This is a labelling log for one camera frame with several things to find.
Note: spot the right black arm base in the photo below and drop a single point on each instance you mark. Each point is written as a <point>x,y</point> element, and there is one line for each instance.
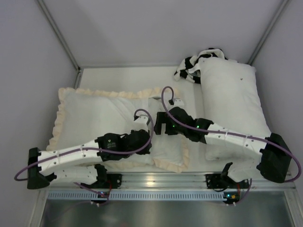
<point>221,181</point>

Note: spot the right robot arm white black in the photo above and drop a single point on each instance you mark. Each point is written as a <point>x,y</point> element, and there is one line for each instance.
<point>268,156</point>

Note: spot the bare white pillow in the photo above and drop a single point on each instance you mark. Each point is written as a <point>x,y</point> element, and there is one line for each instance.
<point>230,96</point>

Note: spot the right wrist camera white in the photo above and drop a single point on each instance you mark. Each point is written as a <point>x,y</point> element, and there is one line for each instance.
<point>176,102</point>

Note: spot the slotted grey cable duct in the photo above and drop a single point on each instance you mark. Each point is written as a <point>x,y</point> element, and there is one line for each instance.
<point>143,196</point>

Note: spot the aluminium mounting rail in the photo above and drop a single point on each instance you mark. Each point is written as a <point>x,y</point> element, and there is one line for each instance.
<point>188,180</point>

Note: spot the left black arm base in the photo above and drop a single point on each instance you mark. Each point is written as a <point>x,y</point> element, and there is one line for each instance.
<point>112,181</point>

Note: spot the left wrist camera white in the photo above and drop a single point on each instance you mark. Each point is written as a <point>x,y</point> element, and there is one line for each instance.
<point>141,123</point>

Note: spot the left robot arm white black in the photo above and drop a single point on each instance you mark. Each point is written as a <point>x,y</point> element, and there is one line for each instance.
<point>82,163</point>

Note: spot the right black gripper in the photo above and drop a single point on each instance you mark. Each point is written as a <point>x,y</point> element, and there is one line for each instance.
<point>160,123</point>

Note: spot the aluminium frame post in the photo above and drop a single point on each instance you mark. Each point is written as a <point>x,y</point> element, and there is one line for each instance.
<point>55,28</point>
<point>269,28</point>

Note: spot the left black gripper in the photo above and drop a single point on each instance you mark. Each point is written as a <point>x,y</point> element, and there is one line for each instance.
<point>145,146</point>

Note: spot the black white striped cloth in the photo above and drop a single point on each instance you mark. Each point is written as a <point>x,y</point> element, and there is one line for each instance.
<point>188,68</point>

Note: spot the right aluminium frame post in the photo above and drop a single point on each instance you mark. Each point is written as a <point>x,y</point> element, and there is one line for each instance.
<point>269,28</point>

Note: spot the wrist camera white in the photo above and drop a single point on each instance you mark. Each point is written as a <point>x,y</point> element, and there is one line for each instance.
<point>176,102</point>
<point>141,123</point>

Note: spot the left aluminium frame post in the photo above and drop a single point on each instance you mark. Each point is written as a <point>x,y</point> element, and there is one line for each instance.
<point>55,28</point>

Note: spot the grey cream ruffled pillowcase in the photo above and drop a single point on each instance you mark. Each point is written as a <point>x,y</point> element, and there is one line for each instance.
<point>84,115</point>

